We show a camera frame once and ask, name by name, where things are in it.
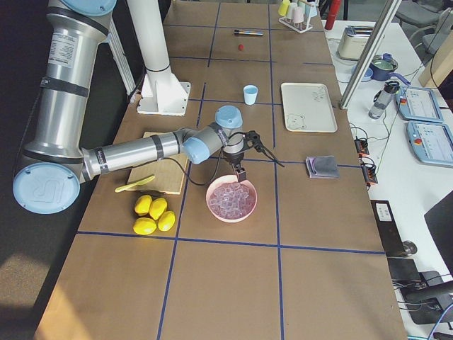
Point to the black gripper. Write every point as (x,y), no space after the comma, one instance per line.
(234,159)

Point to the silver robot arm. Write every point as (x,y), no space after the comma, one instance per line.
(53,166)

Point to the pink bowl of ice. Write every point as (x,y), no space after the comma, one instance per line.
(229,200)

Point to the light blue plastic cup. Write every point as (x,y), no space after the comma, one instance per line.
(250,93)

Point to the yellow-green cup on rack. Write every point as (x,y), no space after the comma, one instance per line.
(283,8)

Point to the pink cup on rack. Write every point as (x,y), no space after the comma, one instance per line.
(297,15)

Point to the wooden cutting board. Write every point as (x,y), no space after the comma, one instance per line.
(168,176)

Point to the grey folded cloth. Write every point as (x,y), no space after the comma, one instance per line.
(322,167)

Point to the cream bear tray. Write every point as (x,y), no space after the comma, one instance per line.
(307,108)

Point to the yellow lemon back right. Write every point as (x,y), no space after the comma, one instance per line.
(157,208)

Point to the yellow lemon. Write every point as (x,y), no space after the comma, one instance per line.
(166,221)
(157,208)
(144,226)
(142,205)

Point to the yellow lemon front right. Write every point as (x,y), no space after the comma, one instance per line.
(166,221)

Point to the yellow-green plastic knife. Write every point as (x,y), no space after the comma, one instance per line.
(140,182)

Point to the yellow lemon back left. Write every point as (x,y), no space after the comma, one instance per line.
(142,205)

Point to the yellow lemon front left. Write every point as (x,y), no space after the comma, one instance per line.
(144,226)

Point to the steel muddler black tip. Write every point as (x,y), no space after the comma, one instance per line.
(252,33)

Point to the black power strip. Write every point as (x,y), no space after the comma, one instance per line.
(368,166)

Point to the clear water bottle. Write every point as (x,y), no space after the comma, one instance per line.
(383,98)

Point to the cream toaster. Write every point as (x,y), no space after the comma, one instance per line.
(353,41)

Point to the blue pot with lid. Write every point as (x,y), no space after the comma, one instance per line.
(384,68)

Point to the red bottle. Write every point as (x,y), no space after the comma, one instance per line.
(334,8)

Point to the upper teach pendant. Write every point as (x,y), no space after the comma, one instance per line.
(416,103)

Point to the teach pendant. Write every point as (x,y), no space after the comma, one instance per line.
(416,103)
(431,142)

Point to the lower teach pendant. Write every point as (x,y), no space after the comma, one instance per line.
(431,142)

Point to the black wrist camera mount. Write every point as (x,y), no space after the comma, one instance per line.
(252,140)

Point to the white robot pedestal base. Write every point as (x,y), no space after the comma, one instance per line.
(162,93)

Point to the white wire cup rack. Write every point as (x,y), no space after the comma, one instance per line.
(311,10)

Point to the aluminium frame post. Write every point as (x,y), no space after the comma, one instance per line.
(370,50)

